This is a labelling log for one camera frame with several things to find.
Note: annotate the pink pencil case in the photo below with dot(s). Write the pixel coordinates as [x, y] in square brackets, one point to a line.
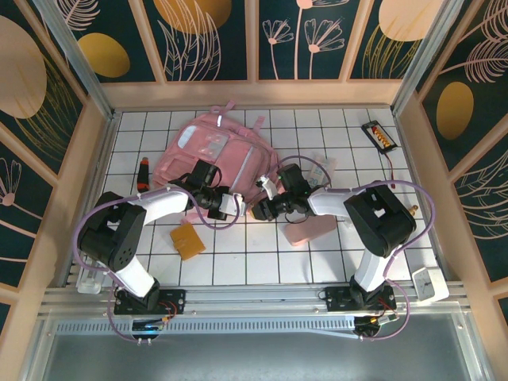
[309, 234]

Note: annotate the clear ruler set package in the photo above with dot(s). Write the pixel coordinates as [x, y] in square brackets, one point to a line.
[319, 170]

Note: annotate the pink backpack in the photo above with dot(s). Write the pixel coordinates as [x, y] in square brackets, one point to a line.
[234, 158]

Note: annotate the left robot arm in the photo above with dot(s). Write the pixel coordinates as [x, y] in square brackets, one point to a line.
[162, 202]

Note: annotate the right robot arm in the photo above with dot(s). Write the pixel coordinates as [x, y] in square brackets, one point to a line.
[329, 200]

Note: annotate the mustard yellow wallet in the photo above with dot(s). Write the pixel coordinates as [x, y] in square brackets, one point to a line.
[187, 241]

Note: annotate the small clear plastic box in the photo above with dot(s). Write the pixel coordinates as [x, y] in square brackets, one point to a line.
[348, 226]

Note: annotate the black device with red print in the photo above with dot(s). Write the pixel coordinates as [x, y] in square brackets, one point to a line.
[381, 139]

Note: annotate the small brass fitting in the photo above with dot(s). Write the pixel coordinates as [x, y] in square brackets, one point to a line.
[413, 210]

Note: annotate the clear plastic stand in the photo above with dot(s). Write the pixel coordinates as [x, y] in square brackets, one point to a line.
[92, 278]

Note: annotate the small white clock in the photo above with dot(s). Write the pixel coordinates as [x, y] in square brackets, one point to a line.
[428, 283]

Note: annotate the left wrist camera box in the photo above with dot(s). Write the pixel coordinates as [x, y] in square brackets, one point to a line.
[230, 202]

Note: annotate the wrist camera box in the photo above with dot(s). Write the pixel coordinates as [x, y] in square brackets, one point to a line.
[268, 188]
[230, 202]

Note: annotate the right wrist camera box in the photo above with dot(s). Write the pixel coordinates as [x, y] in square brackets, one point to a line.
[268, 188]

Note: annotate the aluminium mounting rail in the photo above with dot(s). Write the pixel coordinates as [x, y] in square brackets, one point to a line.
[254, 295]

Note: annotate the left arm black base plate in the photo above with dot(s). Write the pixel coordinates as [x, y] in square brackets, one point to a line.
[174, 299]

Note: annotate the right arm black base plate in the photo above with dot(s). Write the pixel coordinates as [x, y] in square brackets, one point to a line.
[335, 299]

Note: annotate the aluminium frame post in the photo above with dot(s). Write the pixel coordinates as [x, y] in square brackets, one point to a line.
[426, 59]
[77, 59]

